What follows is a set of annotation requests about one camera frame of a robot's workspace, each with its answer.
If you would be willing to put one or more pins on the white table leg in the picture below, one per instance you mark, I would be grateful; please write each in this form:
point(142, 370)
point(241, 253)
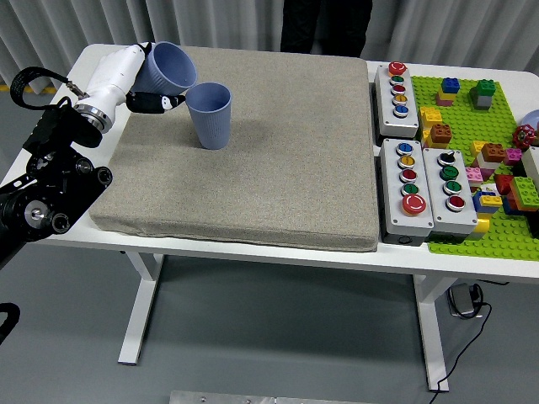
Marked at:
point(431, 328)
point(141, 303)

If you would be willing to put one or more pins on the lavender bowl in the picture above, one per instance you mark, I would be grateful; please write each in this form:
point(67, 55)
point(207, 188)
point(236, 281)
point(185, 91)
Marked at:
point(532, 120)

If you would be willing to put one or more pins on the grey five-button control box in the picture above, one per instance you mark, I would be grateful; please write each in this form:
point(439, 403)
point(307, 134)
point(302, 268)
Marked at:
point(396, 219)
point(387, 120)

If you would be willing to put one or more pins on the white box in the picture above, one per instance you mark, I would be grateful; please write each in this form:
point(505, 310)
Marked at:
point(531, 166)

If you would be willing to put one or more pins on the white toy brick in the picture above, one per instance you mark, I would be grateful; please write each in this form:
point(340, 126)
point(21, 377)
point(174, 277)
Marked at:
point(484, 163)

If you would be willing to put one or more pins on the green studded baseplate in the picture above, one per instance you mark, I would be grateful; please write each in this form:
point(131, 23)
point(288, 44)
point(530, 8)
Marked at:
point(463, 122)

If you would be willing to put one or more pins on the grey box with selector switch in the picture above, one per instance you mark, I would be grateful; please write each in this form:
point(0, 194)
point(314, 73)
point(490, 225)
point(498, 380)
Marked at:
point(461, 221)

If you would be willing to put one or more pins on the large green toy brick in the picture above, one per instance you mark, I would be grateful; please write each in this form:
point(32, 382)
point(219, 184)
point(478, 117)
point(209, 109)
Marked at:
point(524, 189)

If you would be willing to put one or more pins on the red toy brick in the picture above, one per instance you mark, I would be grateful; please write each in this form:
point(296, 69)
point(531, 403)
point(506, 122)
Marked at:
point(503, 184)

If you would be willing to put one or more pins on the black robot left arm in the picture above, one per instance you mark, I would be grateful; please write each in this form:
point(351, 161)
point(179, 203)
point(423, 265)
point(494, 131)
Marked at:
point(50, 177)

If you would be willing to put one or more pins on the blue ribbed plastic cup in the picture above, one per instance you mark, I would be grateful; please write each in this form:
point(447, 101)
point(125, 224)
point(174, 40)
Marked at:
point(166, 67)
point(210, 126)

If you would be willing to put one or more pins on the yellow black floor tape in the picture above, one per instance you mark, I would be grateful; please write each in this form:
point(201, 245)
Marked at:
point(48, 90)

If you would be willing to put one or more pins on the red valve handwheel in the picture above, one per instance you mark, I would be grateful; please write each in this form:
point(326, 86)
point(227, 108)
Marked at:
point(523, 136)

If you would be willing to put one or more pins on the grey toy brick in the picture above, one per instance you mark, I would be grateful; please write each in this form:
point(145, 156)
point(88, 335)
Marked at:
point(484, 103)

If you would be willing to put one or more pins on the white pleated curtain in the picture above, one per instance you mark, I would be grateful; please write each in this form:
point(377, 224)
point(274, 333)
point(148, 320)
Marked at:
point(63, 25)

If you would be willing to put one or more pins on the grey power adapter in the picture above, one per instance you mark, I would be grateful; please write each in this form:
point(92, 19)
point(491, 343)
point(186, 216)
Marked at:
point(461, 299)

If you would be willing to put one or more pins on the blue and yellow toy brick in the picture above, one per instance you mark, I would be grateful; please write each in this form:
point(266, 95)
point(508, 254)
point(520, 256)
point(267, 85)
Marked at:
point(488, 201)

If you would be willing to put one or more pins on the pink toy brick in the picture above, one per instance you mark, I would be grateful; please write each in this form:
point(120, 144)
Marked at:
point(443, 103)
point(513, 156)
point(473, 173)

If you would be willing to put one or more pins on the grey-brown cushion mat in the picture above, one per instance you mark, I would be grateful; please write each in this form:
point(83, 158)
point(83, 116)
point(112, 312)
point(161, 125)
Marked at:
point(295, 168)

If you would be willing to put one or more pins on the person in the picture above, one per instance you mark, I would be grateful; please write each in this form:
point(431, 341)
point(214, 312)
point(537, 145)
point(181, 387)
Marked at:
point(324, 25)

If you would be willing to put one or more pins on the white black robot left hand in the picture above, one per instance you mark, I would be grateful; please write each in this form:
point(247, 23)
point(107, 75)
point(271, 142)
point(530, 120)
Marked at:
point(113, 76)

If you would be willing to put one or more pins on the orange toy brick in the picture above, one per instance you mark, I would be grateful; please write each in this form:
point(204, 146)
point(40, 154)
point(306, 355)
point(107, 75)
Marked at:
point(441, 134)
point(493, 151)

